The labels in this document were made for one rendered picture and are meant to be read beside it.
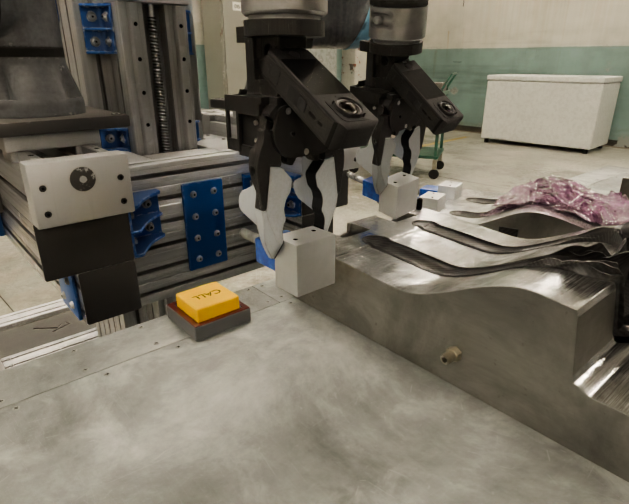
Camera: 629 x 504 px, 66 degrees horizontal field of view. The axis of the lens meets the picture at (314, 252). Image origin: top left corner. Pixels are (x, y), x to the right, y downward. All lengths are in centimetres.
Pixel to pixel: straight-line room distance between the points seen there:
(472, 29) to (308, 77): 839
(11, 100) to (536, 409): 79
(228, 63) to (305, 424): 597
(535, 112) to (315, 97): 703
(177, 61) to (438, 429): 85
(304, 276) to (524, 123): 705
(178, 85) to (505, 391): 84
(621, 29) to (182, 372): 772
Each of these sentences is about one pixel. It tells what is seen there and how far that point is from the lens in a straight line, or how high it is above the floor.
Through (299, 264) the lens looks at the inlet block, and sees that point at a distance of 46.
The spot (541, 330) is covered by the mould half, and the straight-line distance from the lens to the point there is 47.
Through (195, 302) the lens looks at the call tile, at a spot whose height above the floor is 84.
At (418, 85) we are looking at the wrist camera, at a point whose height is 109.
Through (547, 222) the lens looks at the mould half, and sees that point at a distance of 84.
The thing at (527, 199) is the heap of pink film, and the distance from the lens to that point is 87.
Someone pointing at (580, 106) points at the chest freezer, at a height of 58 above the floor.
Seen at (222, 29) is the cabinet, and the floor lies 146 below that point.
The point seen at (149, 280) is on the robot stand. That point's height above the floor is 73.
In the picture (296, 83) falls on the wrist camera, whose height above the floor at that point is 110.
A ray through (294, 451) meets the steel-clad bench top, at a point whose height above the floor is 80.
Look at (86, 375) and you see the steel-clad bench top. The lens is 59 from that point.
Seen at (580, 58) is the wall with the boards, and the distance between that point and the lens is 811.
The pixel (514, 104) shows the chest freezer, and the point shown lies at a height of 56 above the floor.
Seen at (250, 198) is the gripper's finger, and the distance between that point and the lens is 47.
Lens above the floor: 112
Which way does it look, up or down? 22 degrees down
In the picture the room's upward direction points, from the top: straight up
